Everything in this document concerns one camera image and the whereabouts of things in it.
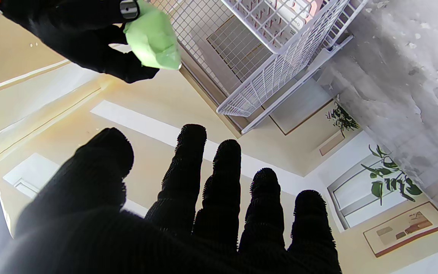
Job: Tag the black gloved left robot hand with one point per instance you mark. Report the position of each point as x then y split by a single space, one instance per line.
127 243

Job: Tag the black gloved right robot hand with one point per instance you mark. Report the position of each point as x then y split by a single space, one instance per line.
74 30

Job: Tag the green computer mouse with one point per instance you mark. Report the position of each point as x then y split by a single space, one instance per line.
152 38

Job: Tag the small green plant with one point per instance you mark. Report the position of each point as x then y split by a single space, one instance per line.
342 118

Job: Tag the large green leafy plant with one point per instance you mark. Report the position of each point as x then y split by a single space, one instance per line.
388 177

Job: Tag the tall framed wall picture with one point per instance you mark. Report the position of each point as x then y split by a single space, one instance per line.
405 228

